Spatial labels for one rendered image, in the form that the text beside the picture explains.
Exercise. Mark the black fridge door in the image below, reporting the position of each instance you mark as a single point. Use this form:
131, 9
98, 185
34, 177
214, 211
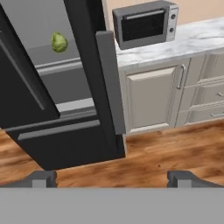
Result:
20, 87

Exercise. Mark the grey toaster oven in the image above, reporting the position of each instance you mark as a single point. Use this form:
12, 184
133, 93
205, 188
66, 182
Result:
145, 24

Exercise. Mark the green cabbage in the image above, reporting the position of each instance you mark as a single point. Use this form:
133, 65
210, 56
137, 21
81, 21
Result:
59, 42

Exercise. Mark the cream cupboard door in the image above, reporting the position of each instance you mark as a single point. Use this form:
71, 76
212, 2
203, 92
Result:
151, 97

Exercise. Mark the black fridge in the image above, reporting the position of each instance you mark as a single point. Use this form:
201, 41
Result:
73, 116

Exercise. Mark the cream drawer front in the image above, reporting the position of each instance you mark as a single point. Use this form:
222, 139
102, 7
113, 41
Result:
205, 68
208, 94
201, 116

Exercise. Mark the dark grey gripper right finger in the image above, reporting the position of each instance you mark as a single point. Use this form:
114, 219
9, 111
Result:
180, 178

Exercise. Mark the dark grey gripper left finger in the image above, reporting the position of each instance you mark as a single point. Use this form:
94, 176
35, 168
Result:
43, 178

